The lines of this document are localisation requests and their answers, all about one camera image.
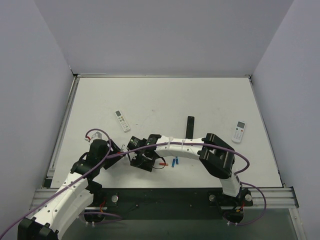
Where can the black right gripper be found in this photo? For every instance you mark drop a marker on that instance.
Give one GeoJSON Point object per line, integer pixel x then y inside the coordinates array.
{"type": "Point", "coordinates": [141, 162]}

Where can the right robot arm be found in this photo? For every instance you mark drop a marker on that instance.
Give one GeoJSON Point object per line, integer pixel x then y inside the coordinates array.
{"type": "Point", "coordinates": [215, 155]}

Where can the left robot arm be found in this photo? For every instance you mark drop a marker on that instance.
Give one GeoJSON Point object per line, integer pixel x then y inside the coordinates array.
{"type": "Point", "coordinates": [75, 194]}

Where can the slim white remote control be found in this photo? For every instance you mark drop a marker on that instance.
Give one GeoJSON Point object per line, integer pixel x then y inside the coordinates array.
{"type": "Point", "coordinates": [122, 121]}

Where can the black remote control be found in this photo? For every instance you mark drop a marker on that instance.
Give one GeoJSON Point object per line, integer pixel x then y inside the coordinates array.
{"type": "Point", "coordinates": [190, 127]}

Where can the small white remote control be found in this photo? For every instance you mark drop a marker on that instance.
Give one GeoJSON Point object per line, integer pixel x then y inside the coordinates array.
{"type": "Point", "coordinates": [238, 132]}

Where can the blue battery left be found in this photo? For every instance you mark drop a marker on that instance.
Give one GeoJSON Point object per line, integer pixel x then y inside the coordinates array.
{"type": "Point", "coordinates": [173, 163]}

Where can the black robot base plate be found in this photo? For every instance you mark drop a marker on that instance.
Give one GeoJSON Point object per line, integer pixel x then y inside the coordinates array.
{"type": "Point", "coordinates": [114, 204]}

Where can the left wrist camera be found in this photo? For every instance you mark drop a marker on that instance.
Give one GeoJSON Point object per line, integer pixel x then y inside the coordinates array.
{"type": "Point", "coordinates": [95, 136]}

